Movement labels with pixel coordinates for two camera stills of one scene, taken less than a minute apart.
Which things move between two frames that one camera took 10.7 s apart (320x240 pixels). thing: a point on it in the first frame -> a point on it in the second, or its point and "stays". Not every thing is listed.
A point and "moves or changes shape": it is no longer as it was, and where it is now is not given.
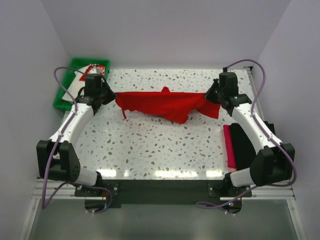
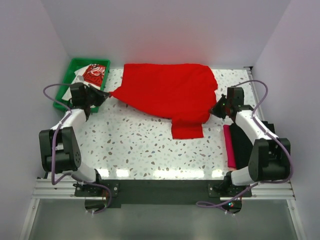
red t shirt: [176, 106] moves or changes shape
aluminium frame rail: [54, 190] stays
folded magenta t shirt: [229, 147] stays
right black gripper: [208, 96] -> [215, 110]
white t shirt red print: [77, 81] stays
